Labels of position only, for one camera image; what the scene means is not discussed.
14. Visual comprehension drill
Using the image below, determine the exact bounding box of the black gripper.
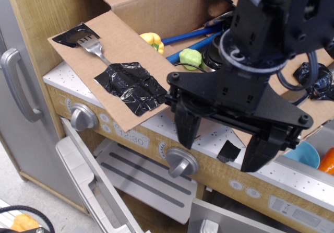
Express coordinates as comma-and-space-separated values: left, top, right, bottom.
166, 69, 313, 172

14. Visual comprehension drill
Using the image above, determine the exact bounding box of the large cardboard box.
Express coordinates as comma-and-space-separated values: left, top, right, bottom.
51, 12, 333, 139

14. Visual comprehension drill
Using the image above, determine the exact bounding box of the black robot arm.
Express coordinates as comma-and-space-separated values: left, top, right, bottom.
166, 0, 333, 172

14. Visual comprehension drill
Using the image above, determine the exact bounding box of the small black tape piece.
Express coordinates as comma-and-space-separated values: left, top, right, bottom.
217, 141, 241, 164

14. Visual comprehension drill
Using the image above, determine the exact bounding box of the right grey stove knob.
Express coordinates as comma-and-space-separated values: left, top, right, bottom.
166, 147, 199, 178

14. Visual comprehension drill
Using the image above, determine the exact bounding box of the grey stove knob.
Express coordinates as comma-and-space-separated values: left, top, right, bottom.
70, 103, 99, 131
166, 147, 199, 178

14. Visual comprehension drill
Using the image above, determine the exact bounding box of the toy kitchen stove unit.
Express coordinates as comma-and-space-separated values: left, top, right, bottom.
43, 63, 333, 232

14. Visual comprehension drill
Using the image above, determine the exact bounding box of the blue bowl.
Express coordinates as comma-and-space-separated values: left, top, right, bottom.
283, 141, 320, 169

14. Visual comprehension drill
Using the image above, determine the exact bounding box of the green toy vegetable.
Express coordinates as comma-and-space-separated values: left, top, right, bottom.
179, 48, 202, 71

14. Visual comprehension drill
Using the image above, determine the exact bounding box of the grey oven rack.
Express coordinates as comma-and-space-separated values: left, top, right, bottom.
93, 139, 197, 224

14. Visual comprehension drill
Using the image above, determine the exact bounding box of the blue pencil lower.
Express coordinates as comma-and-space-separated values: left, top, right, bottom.
166, 32, 222, 63

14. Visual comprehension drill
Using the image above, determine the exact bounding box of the blue pencil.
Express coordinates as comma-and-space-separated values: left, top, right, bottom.
161, 26, 222, 45
166, 32, 222, 63

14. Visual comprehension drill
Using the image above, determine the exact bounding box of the blue pencil upper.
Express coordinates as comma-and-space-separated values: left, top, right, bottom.
161, 26, 222, 45

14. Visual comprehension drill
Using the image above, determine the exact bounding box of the orange toy carrot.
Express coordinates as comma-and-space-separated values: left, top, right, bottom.
318, 147, 334, 175

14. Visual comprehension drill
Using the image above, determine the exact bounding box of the crumpled black tape ball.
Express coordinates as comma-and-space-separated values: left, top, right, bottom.
293, 62, 333, 101

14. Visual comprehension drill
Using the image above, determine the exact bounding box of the yellow toy pepper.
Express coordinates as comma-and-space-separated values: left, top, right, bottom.
140, 32, 164, 55

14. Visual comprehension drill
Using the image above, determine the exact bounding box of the open oven door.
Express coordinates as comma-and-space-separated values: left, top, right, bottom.
55, 117, 143, 232

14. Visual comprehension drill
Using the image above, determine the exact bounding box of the left grey stove knob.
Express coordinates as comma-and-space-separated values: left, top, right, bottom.
70, 103, 99, 131

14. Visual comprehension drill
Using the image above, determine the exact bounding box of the silver fork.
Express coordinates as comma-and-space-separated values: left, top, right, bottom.
77, 34, 111, 66

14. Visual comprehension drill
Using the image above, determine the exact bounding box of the black tape patch on tines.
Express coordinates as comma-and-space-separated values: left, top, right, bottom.
52, 23, 100, 48

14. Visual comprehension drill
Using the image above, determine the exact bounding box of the grey toy fridge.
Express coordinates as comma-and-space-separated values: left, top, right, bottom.
1, 0, 86, 212

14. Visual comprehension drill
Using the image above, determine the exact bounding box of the orange object bottom left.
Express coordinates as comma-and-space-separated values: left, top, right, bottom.
10, 214, 40, 232

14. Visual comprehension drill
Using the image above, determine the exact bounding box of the black tape patch on handle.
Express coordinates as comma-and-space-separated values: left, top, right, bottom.
94, 62, 167, 117

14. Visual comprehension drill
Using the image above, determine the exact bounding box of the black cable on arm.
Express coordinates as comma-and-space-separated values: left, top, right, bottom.
277, 50, 319, 92

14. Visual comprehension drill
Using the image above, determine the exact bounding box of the grey fridge handle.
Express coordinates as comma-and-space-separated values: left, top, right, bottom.
1, 48, 43, 123

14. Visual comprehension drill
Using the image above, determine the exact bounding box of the black cable bottom left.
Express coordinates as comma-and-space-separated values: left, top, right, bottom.
0, 205, 55, 233

